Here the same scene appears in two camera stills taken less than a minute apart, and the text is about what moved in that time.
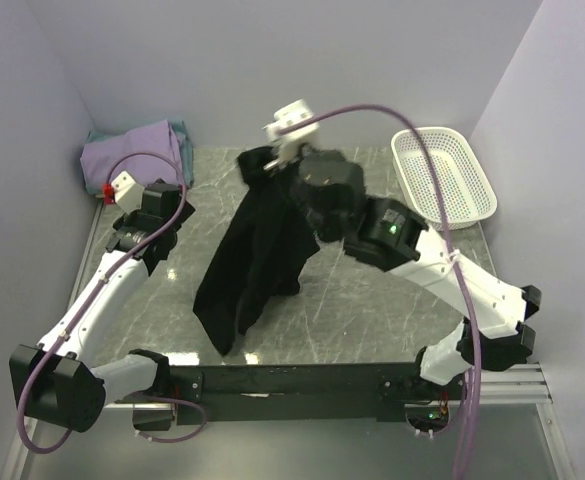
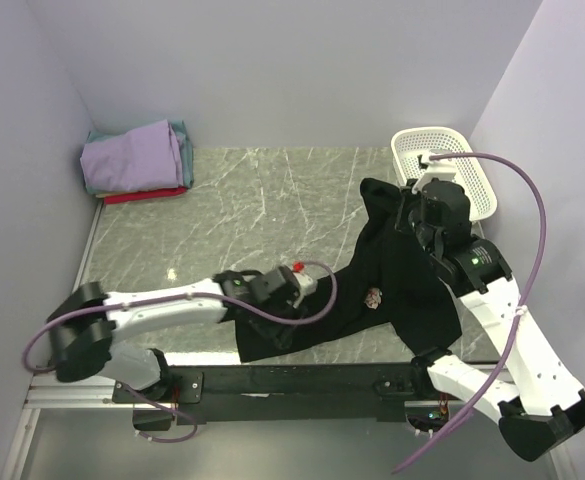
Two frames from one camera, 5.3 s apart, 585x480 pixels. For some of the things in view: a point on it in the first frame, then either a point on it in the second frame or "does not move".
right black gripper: x=292 y=167 -> x=407 y=211
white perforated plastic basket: x=467 y=194 does not move
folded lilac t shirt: x=149 y=155 does not move
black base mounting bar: x=302 y=393 does not move
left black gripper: x=173 y=215 -> x=282 y=307
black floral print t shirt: x=269 y=235 -> x=395 y=279
